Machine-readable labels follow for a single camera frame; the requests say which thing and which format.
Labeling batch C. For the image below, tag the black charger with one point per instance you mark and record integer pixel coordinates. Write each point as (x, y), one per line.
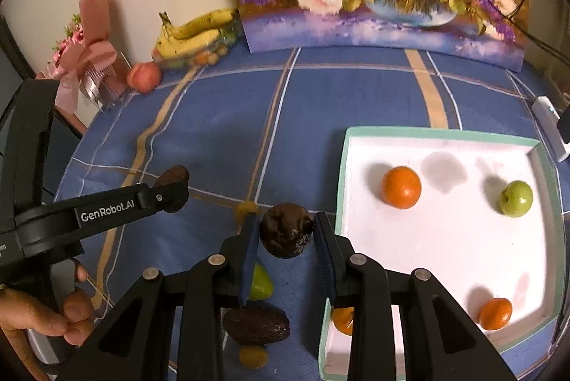
(566, 125)

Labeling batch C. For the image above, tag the blue checked tablecloth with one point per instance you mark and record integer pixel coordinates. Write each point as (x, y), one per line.
(334, 96)

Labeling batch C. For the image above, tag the dark brown avocado-shaped fruit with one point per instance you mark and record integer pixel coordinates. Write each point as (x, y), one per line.
(173, 174)

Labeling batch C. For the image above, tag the brown longan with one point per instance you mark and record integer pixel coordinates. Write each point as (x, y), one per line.
(253, 356)
(244, 209)

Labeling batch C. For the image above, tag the yellow banana bunch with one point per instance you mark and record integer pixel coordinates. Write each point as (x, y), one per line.
(196, 29)

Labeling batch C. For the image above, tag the large orange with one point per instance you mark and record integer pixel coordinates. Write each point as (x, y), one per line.
(401, 187)

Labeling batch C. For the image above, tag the red peach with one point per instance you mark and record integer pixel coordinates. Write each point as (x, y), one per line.
(143, 77)

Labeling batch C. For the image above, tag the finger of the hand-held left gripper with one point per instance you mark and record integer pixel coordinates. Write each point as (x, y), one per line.
(167, 194)

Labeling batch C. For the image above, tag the white power strip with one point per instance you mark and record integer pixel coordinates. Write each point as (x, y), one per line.
(545, 118)

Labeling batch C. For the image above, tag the person's left hand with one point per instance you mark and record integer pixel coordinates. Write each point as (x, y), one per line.
(75, 314)

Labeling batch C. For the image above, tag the white tray with teal rim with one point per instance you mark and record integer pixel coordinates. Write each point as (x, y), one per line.
(445, 252)

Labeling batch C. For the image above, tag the pink flower bouquet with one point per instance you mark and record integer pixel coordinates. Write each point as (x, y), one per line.
(84, 60)

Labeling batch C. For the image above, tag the round green apple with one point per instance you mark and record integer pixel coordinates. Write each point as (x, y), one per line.
(515, 198)

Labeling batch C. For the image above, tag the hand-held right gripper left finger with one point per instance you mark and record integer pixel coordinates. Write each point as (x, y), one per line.
(249, 256)

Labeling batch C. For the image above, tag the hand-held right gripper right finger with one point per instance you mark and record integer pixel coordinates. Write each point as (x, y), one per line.
(324, 256)

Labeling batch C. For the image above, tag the small orange with stem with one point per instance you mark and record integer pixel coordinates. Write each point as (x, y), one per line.
(343, 321)

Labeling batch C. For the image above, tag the green pear-shaped fruit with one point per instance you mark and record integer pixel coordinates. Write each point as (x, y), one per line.
(262, 285)

